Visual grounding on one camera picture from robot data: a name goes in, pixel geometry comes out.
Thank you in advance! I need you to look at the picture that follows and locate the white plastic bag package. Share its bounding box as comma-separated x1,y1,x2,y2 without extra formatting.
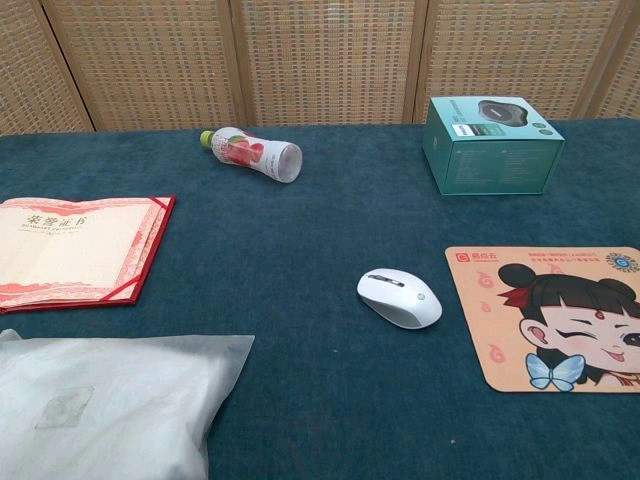
0,328,256,480

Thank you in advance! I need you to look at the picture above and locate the pink label drink bottle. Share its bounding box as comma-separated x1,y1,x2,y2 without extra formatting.
199,126,304,185

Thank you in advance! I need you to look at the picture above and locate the teal product box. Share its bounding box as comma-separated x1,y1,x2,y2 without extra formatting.
422,96,567,196

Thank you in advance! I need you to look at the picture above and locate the red certificate folder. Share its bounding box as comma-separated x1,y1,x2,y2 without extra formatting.
0,194,178,315

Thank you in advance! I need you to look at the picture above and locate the white computer mouse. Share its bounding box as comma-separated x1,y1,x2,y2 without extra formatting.
356,267,444,330

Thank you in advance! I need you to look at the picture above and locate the woven folding screen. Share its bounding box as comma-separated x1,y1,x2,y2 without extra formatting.
0,0,640,135

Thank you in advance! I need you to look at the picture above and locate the cartoon girl mouse pad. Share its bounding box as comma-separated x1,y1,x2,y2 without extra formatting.
444,244,640,395

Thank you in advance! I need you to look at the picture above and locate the blue felt table cover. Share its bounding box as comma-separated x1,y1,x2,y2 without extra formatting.
0,117,640,480

